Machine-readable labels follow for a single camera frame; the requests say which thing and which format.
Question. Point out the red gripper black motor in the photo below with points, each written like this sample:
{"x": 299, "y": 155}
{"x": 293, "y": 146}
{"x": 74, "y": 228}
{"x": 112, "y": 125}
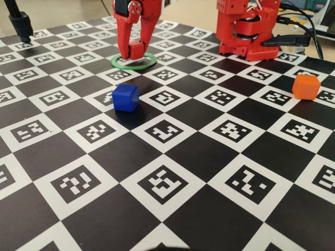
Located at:
{"x": 134, "y": 8}

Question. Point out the red cube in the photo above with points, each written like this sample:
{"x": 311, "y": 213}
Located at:
{"x": 136, "y": 51}

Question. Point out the blue cube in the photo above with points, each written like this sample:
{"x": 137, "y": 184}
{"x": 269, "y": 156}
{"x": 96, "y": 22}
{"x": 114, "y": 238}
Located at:
{"x": 125, "y": 99}

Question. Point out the red robot arm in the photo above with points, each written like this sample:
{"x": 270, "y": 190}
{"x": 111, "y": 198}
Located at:
{"x": 227, "y": 31}

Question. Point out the orange cube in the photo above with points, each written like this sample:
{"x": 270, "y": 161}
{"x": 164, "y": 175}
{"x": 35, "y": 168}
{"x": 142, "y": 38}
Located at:
{"x": 306, "y": 87}

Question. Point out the black tripod leg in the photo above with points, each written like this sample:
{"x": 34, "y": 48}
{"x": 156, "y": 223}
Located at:
{"x": 22, "y": 26}

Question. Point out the black white marker checkerboard mat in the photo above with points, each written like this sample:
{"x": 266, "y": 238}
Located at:
{"x": 209, "y": 157}

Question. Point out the black clamp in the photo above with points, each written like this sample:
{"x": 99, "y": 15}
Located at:
{"x": 288, "y": 40}

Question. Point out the teal box with red label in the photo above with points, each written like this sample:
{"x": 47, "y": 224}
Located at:
{"x": 311, "y": 4}

